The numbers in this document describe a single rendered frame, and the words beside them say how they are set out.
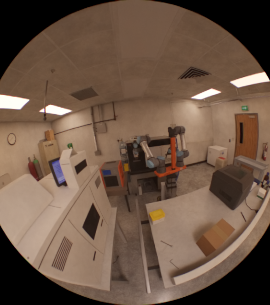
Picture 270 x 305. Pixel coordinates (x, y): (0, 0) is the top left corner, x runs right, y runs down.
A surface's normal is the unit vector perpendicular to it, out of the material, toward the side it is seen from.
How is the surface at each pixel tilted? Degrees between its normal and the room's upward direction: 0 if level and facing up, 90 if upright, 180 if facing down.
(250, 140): 90
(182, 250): 0
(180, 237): 0
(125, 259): 0
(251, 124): 90
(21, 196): 40
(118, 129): 90
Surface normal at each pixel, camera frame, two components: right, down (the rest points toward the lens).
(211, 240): -0.13, -0.96
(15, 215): 0.54, -0.83
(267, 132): -0.99, 0.14
